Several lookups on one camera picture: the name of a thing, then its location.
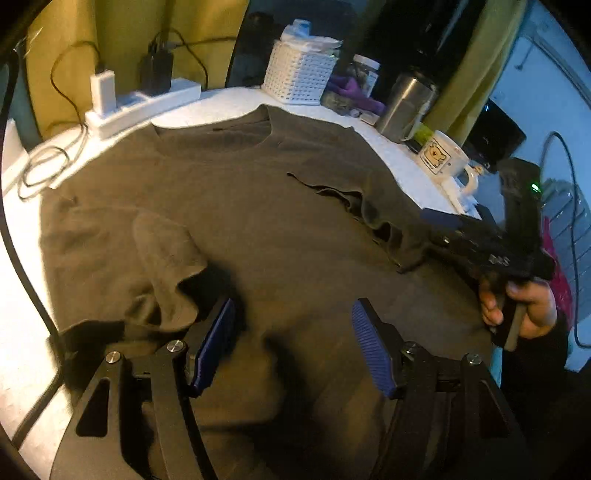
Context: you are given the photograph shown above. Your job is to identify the thick black cable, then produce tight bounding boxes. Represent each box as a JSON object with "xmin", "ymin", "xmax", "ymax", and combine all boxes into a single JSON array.
[{"xmin": 0, "ymin": 198, "xmax": 75, "ymax": 446}]

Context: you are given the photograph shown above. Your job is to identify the person's right hand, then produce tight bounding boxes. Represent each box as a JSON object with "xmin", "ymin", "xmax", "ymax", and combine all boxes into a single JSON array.
[{"xmin": 478, "ymin": 278, "xmax": 557, "ymax": 341}]

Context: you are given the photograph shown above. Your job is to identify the stainless steel tumbler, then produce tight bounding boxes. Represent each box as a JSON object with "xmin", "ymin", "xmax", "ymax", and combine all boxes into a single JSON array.
[{"xmin": 375, "ymin": 69, "xmax": 438, "ymax": 141}]

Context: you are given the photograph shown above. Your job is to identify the white charger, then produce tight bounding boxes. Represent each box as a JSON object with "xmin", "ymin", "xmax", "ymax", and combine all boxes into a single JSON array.
[{"xmin": 90, "ymin": 70, "xmax": 116, "ymax": 116}]

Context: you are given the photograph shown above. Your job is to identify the olive brown t-shirt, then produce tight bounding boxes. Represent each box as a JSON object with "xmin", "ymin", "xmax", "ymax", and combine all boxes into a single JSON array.
[{"xmin": 39, "ymin": 104, "xmax": 497, "ymax": 480}]

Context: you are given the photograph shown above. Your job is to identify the purple cloth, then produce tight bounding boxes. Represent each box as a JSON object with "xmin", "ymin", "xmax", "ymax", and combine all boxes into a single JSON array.
[{"xmin": 323, "ymin": 71, "xmax": 386, "ymax": 116}]

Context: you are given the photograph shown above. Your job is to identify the person's right forearm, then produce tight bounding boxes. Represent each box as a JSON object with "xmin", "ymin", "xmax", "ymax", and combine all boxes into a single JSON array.
[{"xmin": 501, "ymin": 318, "xmax": 575, "ymax": 467}]

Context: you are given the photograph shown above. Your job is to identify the pink bag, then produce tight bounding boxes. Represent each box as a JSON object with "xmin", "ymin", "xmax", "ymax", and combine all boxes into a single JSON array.
[{"xmin": 541, "ymin": 217, "xmax": 574, "ymax": 325}]

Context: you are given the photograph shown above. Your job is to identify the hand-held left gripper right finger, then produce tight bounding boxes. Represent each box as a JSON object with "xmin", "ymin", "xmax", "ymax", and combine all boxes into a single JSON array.
[{"xmin": 351, "ymin": 298, "xmax": 536, "ymax": 480}]

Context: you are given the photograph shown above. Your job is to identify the white perforated plastic basket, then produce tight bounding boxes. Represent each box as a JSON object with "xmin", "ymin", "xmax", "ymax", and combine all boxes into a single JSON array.
[{"xmin": 262, "ymin": 39, "xmax": 337, "ymax": 106}]

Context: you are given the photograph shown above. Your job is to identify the black screen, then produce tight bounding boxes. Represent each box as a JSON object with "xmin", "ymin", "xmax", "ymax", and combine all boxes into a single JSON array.
[{"xmin": 462, "ymin": 98, "xmax": 527, "ymax": 162}]

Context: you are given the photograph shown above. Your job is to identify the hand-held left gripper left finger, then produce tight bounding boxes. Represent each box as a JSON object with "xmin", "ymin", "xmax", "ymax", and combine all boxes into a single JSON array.
[{"xmin": 50, "ymin": 298, "xmax": 237, "ymax": 480}]

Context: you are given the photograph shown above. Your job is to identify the thin black hanging cable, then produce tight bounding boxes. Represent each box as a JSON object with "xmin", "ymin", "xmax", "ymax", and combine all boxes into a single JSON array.
[{"xmin": 541, "ymin": 131, "xmax": 591, "ymax": 350}]

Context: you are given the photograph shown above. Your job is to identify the black cable with silver plug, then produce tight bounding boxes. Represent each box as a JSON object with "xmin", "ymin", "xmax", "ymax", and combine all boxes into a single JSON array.
[{"xmin": 171, "ymin": 36, "xmax": 242, "ymax": 52}]

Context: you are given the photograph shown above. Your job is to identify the glass jar with white lid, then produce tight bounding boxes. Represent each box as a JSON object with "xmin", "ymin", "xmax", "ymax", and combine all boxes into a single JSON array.
[{"xmin": 344, "ymin": 54, "xmax": 382, "ymax": 100}]

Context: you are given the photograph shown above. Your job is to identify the black cable of white charger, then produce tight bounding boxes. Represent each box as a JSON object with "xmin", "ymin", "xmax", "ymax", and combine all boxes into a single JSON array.
[{"xmin": 18, "ymin": 41, "xmax": 103, "ymax": 200}]

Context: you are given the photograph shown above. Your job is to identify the white textured table cover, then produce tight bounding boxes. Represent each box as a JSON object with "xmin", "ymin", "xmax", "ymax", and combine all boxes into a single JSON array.
[{"xmin": 0, "ymin": 85, "xmax": 483, "ymax": 480}]

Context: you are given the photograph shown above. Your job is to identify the white power strip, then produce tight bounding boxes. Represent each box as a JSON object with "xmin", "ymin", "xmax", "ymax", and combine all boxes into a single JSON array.
[{"xmin": 84, "ymin": 78, "xmax": 202, "ymax": 138}]

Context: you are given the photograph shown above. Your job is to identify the white mug with bear print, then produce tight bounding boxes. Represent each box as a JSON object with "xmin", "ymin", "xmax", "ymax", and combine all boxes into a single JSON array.
[{"xmin": 419, "ymin": 130, "xmax": 481, "ymax": 195}]

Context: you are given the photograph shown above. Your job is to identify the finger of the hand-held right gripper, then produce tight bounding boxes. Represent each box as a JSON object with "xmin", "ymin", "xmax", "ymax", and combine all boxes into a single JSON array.
[{"xmin": 419, "ymin": 208, "xmax": 463, "ymax": 258}]

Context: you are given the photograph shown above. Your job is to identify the black charger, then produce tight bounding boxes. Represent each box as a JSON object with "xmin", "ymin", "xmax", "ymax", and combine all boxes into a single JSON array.
[{"xmin": 140, "ymin": 44, "xmax": 175, "ymax": 95}]

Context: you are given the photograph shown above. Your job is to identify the white papers in basket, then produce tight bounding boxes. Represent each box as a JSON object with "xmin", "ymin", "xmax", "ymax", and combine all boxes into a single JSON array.
[{"xmin": 281, "ymin": 18, "xmax": 343, "ymax": 54}]

